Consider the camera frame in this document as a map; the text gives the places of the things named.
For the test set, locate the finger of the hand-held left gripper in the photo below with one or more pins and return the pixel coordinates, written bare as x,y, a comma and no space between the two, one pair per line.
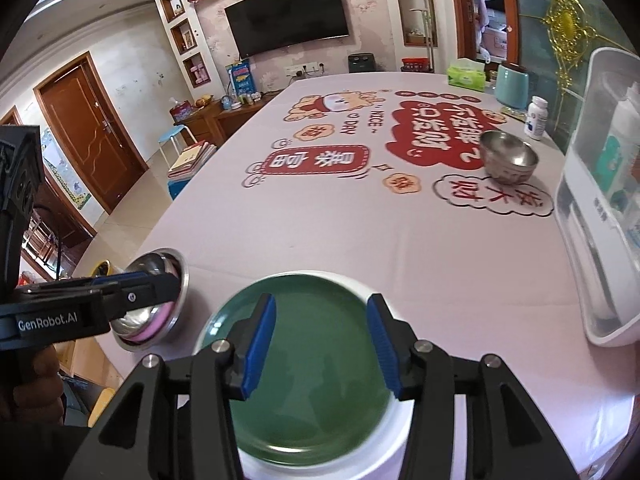
120,277
145,292

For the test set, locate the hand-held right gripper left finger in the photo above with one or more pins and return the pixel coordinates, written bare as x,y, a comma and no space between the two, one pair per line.
257,345

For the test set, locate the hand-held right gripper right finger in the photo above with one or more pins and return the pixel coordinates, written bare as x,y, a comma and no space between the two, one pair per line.
385,345

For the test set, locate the pink steel bowl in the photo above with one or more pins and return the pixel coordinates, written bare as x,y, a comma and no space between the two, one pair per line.
155,325

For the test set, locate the large steel bowl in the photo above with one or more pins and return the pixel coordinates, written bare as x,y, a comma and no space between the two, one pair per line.
184,280

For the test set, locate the green plate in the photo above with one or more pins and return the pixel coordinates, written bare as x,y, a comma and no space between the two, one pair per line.
320,360

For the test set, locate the white plate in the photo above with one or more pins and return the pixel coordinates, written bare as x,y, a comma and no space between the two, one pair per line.
385,460

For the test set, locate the person's left hand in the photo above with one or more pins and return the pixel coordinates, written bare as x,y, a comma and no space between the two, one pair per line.
40,385

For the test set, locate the yellow rimmed round basin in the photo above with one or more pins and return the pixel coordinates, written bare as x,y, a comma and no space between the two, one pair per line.
101,266

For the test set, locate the stack of books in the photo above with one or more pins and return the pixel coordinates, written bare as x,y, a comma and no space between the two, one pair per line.
192,160

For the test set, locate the brown wooden door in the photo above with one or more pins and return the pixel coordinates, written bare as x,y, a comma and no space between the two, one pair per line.
85,130

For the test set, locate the white round stool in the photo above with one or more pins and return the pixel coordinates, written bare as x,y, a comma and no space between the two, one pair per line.
172,135

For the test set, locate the red tin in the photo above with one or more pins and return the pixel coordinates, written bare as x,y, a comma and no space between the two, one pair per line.
181,111

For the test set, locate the wooden side desk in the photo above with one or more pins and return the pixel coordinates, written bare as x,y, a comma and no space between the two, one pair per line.
220,120

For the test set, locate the white cabinet with clear lid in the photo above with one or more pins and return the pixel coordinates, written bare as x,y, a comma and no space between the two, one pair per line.
600,320

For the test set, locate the small steel bowl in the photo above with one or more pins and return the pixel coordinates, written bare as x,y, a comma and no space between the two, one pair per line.
507,160

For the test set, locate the blue printed box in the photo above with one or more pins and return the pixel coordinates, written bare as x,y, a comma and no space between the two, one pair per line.
239,79

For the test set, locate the medicine blister pack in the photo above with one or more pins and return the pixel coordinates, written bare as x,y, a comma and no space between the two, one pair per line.
512,112

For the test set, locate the white pill bottle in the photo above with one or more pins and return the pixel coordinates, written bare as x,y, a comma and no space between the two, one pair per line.
536,120

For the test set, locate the green tissue pack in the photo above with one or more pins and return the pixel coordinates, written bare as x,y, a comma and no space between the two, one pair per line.
466,77

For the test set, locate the red basket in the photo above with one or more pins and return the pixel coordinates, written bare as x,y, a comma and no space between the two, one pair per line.
416,65

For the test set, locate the black air fryer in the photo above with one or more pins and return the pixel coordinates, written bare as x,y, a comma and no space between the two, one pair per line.
361,64

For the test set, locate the teal kettle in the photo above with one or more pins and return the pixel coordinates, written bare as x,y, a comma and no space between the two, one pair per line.
512,85

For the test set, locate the white bottle with teal label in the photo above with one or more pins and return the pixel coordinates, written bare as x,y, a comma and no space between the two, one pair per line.
622,160

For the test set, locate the black television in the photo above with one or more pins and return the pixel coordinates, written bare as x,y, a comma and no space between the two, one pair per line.
287,15

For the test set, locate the golden door ornament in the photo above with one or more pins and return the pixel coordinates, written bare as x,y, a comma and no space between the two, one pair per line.
567,25

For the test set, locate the wall poster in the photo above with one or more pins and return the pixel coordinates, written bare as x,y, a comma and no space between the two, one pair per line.
65,170

